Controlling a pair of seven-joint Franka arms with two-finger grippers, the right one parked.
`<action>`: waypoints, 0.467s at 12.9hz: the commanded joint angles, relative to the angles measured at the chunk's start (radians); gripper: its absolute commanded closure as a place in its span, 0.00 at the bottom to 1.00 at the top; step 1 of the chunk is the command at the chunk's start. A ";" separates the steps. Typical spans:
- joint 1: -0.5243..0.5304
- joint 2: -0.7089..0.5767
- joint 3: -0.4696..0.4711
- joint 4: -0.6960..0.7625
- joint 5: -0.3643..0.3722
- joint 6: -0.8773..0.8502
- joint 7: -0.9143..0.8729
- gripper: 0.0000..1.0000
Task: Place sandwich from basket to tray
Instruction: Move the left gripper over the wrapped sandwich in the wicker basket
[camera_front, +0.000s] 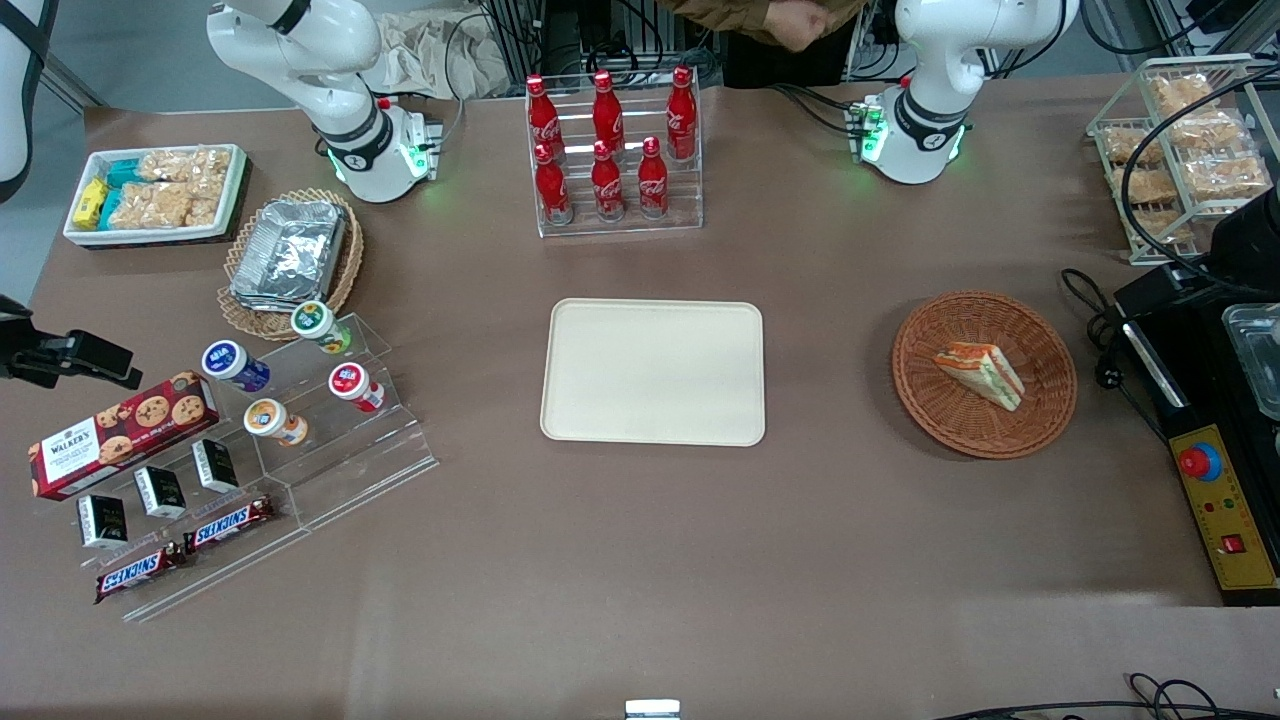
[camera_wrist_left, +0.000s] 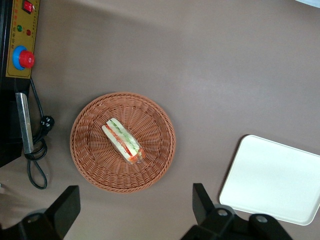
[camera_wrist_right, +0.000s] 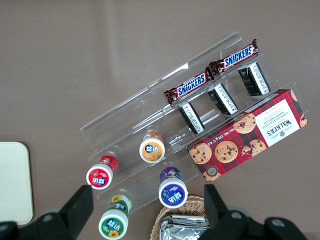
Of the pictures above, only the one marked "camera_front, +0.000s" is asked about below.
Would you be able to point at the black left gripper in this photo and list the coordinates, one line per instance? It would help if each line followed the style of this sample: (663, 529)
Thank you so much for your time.
(1252, 240)

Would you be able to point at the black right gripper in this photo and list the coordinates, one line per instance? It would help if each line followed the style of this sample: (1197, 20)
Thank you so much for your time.
(40, 358)

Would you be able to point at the triangular sandwich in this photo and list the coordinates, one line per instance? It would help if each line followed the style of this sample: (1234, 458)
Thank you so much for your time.
(985, 375)

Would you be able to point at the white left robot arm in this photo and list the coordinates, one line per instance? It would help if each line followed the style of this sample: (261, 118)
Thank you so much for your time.
(930, 60)

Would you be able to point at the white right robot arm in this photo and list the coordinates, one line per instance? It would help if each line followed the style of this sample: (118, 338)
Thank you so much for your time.
(340, 110)

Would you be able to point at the flat light wicker basket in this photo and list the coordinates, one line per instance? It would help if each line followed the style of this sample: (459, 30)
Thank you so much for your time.
(345, 260)

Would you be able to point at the round brown wicker basket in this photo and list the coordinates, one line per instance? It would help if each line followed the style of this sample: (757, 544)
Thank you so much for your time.
(950, 410)

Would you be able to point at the beige plastic serving tray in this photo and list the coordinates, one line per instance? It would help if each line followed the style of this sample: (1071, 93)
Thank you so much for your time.
(652, 372)

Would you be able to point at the bare person hand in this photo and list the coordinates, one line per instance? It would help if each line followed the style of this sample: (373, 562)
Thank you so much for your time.
(800, 27)

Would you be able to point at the clear rice cracker pack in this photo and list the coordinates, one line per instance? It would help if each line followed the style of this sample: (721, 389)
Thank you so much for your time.
(1165, 225)
(1210, 130)
(1180, 95)
(1122, 145)
(185, 165)
(150, 205)
(1150, 185)
(1228, 178)

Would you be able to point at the red Walkers cookie box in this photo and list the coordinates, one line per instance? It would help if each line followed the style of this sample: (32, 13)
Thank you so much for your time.
(120, 435)

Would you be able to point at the clear plastic container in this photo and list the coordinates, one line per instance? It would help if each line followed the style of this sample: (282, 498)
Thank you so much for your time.
(1258, 360)

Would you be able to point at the blue cap yogurt bottle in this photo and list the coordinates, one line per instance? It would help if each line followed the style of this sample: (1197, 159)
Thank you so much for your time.
(232, 363)

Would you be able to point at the small black white box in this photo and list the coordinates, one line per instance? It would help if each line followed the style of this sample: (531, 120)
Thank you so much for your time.
(102, 522)
(215, 466)
(160, 492)

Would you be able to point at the teal snack packet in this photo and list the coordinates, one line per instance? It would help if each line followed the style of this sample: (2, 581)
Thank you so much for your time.
(122, 172)
(109, 208)

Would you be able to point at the yellow snack packet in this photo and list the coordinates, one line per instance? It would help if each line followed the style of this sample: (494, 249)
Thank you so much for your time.
(90, 203)

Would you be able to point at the orange cap yogurt bottle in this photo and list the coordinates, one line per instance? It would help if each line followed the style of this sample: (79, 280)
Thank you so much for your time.
(272, 420)

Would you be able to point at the Snickers chocolate bar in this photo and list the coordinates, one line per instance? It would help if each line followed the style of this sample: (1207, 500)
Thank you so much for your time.
(140, 572)
(230, 525)

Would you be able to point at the white rectangular snack bin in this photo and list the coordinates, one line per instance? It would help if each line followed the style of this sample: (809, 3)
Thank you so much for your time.
(232, 195)

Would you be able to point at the stack of foil trays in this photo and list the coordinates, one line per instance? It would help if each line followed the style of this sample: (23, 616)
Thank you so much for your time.
(290, 255)

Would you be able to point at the green cap yogurt bottle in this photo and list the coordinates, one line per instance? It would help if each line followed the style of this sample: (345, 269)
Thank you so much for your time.
(318, 324)

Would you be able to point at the red emergency stop button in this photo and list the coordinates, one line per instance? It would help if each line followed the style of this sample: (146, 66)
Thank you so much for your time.
(1200, 462)

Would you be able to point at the red cap yogurt bottle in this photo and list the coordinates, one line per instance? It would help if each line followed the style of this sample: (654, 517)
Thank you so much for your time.
(352, 385)

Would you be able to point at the clear acrylic stepped display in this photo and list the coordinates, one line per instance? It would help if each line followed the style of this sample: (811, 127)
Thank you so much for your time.
(350, 470)

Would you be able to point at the yellow panel control box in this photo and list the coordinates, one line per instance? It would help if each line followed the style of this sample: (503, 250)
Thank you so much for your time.
(1235, 510)

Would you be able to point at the grey aluminium bar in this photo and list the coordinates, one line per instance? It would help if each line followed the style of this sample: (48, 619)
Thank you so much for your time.
(70, 80)

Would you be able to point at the crumpled beige paper bag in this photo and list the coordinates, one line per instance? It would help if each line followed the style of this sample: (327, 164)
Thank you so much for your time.
(430, 55)

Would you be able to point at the red cola bottle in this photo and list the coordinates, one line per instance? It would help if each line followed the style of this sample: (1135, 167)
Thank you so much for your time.
(607, 110)
(607, 185)
(544, 118)
(552, 190)
(681, 115)
(652, 185)

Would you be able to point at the clear acrylic bottle stand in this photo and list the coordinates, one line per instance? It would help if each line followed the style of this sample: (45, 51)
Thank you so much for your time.
(625, 228)

